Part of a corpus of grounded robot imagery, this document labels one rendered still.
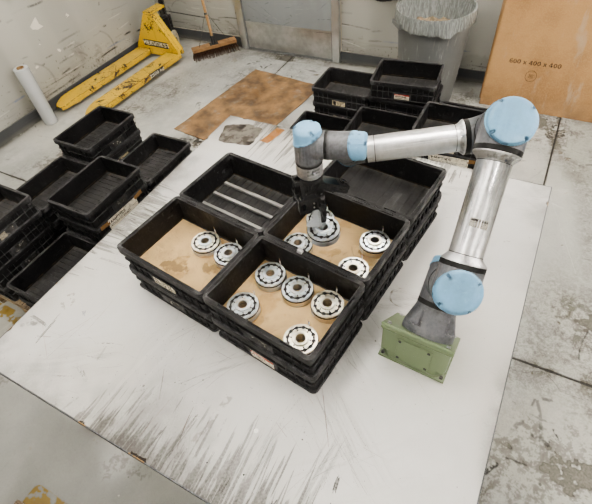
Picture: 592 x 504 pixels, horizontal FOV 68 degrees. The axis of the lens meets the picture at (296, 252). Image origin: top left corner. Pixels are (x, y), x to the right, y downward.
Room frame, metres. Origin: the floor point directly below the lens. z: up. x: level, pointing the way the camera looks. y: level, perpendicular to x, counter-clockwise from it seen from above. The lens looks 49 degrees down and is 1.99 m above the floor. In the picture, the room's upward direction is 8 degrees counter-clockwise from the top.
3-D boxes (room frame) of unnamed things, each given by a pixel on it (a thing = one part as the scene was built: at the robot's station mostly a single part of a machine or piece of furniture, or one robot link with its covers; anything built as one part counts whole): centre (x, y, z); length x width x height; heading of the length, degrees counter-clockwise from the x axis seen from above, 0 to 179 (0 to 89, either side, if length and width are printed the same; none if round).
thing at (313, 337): (0.66, 0.02, 0.86); 0.10 x 0.10 x 0.01
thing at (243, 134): (1.98, 0.21, 0.71); 0.22 x 0.19 x 0.01; 56
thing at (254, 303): (0.80, 0.19, 0.86); 0.10 x 0.10 x 0.01
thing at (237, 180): (1.27, 0.16, 0.87); 0.40 x 0.30 x 0.11; 49
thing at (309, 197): (0.98, -0.06, 1.13); 0.09 x 0.08 x 0.12; 102
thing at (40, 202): (2.11, 1.32, 0.31); 0.40 x 0.30 x 0.34; 146
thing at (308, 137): (0.98, -0.07, 1.29); 0.09 x 0.08 x 0.11; 75
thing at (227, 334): (0.79, 0.05, 0.76); 0.40 x 0.30 x 0.12; 49
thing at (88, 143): (2.44, 1.10, 0.37); 0.40 x 0.30 x 0.45; 146
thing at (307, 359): (0.79, 0.05, 0.92); 0.40 x 0.30 x 0.02; 49
